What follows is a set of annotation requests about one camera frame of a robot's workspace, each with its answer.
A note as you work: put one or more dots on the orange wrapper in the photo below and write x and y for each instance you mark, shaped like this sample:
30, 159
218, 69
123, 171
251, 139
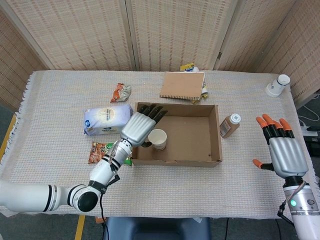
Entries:
121, 93

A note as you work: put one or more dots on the orange snack packet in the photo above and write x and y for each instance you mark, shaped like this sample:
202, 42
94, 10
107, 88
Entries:
97, 152

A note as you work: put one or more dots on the blue white tissue pack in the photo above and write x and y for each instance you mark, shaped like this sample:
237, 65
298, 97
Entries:
105, 118

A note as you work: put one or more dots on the woven folding screen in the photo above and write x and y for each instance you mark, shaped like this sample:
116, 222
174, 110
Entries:
75, 32

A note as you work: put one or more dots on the brown juice bottle white cap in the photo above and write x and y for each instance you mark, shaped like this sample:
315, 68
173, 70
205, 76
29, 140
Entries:
228, 126

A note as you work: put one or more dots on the yellow packet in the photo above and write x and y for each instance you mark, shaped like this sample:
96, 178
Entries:
188, 67

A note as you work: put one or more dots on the white power strip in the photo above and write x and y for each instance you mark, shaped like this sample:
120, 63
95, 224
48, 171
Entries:
309, 131

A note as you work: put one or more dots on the brown spiral notebook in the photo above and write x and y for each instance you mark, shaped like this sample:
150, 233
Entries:
182, 85

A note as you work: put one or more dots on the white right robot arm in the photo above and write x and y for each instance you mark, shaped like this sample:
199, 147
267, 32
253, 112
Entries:
303, 200

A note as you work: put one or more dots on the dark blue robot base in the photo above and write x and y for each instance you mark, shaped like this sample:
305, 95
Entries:
157, 228

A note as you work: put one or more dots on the small white paper cup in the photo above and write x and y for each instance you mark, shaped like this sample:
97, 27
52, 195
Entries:
158, 140

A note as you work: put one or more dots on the open brown cardboard box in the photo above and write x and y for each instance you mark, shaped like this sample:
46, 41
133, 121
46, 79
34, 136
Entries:
190, 135

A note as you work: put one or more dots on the upturned white paper cup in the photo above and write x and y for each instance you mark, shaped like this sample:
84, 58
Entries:
276, 86

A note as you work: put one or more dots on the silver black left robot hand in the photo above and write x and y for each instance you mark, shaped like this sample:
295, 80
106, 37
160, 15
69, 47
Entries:
137, 127

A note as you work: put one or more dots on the silver orange-tipped right robot hand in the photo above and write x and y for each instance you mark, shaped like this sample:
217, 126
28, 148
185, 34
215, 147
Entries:
287, 157

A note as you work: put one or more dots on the woven beige tablecloth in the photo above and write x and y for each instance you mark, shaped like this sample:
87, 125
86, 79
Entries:
187, 190

